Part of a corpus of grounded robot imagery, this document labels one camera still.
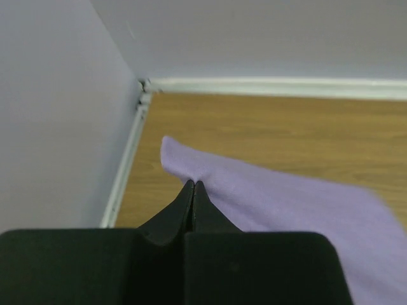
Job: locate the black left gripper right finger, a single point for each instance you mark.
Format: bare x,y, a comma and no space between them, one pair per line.
224,265

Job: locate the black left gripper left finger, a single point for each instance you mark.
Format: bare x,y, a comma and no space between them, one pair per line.
99,266

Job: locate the lavender t-shirt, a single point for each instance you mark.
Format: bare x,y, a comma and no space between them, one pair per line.
370,241

